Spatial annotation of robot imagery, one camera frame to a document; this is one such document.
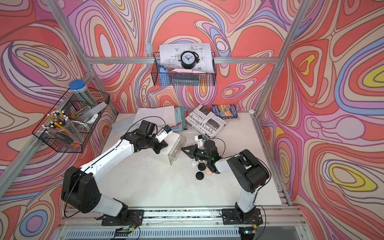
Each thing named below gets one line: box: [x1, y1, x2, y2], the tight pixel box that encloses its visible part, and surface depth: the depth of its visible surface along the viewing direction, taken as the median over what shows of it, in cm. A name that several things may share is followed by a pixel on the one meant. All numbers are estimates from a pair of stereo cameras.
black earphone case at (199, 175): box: [195, 171, 204, 180], surface depth 88 cm
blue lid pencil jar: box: [68, 79, 97, 107], surface depth 74 cm
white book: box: [133, 105, 177, 126], surface depth 113 cm
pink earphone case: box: [205, 167, 213, 175], surface depth 90 cm
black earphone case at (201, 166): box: [197, 163, 206, 171], surface depth 92 cm
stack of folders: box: [171, 106, 189, 133], surface depth 112 cm
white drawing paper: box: [159, 43, 216, 74], surface depth 86 cm
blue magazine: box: [211, 104, 239, 120], surface depth 117 cm
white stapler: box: [75, 102, 108, 124], surface depth 74 cm
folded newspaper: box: [185, 104, 227, 139], surface depth 107 cm
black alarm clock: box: [178, 51, 200, 70], surface depth 81 cm
